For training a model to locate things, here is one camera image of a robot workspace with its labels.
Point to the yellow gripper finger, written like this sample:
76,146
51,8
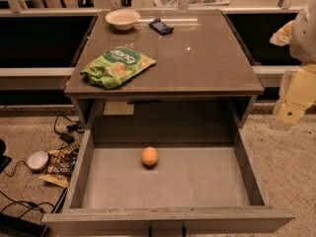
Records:
282,36
297,93

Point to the orange fruit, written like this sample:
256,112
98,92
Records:
149,156

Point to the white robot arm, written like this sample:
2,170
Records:
302,44

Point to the grey cabinet with counter top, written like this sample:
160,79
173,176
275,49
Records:
201,57

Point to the open grey top drawer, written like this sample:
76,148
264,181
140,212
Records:
203,182

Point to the white bowl on counter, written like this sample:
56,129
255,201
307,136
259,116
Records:
123,19

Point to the dark blue snack packet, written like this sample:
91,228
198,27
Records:
160,27

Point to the green chip bag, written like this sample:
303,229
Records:
115,67

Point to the brown snack bag on floor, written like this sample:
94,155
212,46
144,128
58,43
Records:
60,167

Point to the white bowl on floor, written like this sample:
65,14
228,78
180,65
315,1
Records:
38,160

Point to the black bar on floor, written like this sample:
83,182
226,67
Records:
23,226

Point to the black power adapter with cable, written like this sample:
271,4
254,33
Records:
68,130

